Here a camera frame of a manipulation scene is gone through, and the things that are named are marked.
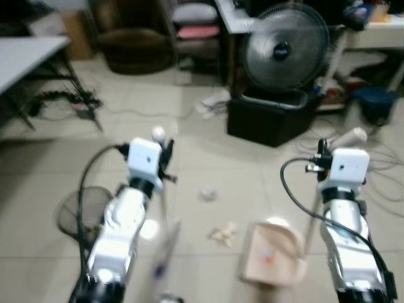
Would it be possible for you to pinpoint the broom with silver handle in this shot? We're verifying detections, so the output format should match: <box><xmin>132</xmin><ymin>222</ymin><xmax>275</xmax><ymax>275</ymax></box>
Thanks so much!
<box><xmin>151</xmin><ymin>126</ymin><xmax>184</xmax><ymax>303</ymax></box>

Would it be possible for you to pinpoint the beige dustpan with long handle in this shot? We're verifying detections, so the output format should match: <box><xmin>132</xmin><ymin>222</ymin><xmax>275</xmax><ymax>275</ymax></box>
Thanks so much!
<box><xmin>238</xmin><ymin>128</ymin><xmax>369</xmax><ymax>289</ymax></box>

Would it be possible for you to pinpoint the white crumpled paper ball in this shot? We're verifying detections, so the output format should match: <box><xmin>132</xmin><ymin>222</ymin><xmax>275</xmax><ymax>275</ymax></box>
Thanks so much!
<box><xmin>198</xmin><ymin>186</ymin><xmax>219</xmax><ymax>203</ymax></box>

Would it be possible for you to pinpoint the black storage box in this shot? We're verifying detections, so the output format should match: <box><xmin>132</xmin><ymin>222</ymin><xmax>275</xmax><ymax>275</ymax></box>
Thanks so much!
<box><xmin>227</xmin><ymin>88</ymin><xmax>320</xmax><ymax>148</ymax></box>

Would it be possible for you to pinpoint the dark blue bucket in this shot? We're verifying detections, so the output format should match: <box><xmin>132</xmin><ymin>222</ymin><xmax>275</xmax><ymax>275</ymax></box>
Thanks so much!
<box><xmin>353</xmin><ymin>85</ymin><xmax>399</xmax><ymax>125</ymax></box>

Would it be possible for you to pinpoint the beige crumpled paper scrap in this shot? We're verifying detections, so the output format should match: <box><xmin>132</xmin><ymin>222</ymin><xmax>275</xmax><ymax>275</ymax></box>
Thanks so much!
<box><xmin>208</xmin><ymin>222</ymin><xmax>240</xmax><ymax>247</ymax></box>

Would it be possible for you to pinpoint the black electric fan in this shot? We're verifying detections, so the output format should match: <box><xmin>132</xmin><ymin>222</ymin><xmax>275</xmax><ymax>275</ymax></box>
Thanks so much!
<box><xmin>242</xmin><ymin>3</ymin><xmax>333</xmax><ymax>95</ymax></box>

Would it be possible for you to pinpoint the brown armchair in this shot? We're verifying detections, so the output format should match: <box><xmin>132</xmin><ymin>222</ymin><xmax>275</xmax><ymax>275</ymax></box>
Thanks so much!
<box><xmin>90</xmin><ymin>0</ymin><xmax>179</xmax><ymax>74</ymax></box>

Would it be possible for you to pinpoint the chair with pink cushion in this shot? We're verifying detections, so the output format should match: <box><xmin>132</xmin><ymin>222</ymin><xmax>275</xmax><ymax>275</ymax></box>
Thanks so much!
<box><xmin>170</xmin><ymin>3</ymin><xmax>223</xmax><ymax>65</ymax></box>

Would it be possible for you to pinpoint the brown cardboard box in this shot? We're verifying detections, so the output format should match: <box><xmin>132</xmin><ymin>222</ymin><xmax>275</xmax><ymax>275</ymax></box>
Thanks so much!
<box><xmin>60</xmin><ymin>9</ymin><xmax>96</xmax><ymax>61</ymax></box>

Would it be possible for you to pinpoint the white folding table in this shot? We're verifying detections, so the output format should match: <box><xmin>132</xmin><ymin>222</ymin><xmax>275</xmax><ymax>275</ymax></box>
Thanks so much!
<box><xmin>0</xmin><ymin>35</ymin><xmax>105</xmax><ymax>132</ymax></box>

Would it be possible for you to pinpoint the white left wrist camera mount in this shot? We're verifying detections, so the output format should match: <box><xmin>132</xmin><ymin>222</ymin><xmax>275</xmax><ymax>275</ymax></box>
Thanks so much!
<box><xmin>126</xmin><ymin>138</ymin><xmax>166</xmax><ymax>184</ymax></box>

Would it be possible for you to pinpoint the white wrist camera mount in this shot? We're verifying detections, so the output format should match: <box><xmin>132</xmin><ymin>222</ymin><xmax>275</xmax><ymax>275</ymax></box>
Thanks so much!
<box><xmin>328</xmin><ymin>148</ymin><xmax>371</xmax><ymax>188</ymax></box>
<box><xmin>126</xmin><ymin>138</ymin><xmax>166</xmax><ymax>184</ymax></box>

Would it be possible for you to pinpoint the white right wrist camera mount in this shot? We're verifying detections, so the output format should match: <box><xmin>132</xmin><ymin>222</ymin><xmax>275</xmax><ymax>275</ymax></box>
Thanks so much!
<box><xmin>328</xmin><ymin>148</ymin><xmax>371</xmax><ymax>188</ymax></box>

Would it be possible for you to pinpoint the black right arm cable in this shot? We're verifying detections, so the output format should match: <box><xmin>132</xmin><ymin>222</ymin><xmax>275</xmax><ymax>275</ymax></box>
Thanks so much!
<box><xmin>279</xmin><ymin>158</ymin><xmax>396</xmax><ymax>299</ymax></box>

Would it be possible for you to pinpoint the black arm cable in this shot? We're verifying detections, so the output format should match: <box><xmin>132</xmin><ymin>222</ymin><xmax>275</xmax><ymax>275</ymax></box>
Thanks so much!
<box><xmin>279</xmin><ymin>158</ymin><xmax>396</xmax><ymax>299</ymax></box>
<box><xmin>75</xmin><ymin>143</ymin><xmax>131</xmax><ymax>299</ymax></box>

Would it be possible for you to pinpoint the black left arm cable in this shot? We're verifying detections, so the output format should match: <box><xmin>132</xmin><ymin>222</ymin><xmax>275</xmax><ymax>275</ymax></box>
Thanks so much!
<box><xmin>75</xmin><ymin>143</ymin><xmax>131</xmax><ymax>299</ymax></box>

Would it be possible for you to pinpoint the black wire mesh bin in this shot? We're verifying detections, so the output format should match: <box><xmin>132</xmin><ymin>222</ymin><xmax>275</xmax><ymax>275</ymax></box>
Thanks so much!
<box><xmin>56</xmin><ymin>186</ymin><xmax>115</xmax><ymax>242</ymax></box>

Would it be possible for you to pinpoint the black floor cable bundle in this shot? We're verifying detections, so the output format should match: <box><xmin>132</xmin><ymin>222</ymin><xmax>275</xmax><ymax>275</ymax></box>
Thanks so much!
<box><xmin>27</xmin><ymin>87</ymin><xmax>103</xmax><ymax>122</ymax></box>

